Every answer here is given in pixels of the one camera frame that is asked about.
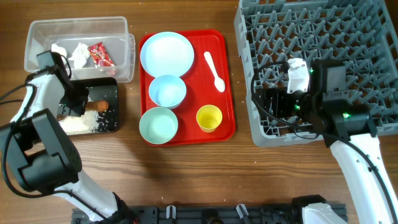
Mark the red plastic tray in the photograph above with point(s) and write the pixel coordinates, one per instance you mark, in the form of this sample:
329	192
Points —
201	90

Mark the grey dishwasher rack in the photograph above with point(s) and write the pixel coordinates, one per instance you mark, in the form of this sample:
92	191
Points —
359	33

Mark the white tissue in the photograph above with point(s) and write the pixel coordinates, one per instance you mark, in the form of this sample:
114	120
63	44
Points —
55	48
80	56

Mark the light blue plate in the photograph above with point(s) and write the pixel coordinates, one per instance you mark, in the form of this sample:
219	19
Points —
167	53

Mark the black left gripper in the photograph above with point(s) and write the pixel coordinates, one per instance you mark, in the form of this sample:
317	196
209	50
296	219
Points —
79	109

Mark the yellow plastic cup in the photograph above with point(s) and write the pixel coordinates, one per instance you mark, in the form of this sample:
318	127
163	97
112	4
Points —
209	117

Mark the red snack wrapper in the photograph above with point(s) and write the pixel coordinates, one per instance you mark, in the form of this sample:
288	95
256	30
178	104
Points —
100	56

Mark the orange carrot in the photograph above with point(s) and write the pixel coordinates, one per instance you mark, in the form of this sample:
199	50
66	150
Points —
99	106

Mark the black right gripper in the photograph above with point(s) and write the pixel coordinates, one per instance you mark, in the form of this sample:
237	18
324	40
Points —
279	95

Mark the mint green bowl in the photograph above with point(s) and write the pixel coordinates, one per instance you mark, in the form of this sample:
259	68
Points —
158	125

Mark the clear plastic bin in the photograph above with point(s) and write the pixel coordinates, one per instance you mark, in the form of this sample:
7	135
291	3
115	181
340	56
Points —
68	33

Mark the white plastic spoon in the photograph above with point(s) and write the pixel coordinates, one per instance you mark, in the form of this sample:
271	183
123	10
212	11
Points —
218	82

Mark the light blue bowl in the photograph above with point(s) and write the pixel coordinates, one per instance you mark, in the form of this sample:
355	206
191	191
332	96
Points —
167	91

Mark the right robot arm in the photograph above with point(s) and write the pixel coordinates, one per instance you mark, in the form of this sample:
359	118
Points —
317	94

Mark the black waste tray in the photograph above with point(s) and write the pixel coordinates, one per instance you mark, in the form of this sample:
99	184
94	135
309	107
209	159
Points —
104	89

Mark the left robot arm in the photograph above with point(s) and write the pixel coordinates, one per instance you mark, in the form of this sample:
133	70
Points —
39	159

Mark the white rice pile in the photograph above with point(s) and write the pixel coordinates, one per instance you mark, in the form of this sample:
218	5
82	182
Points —
85	124

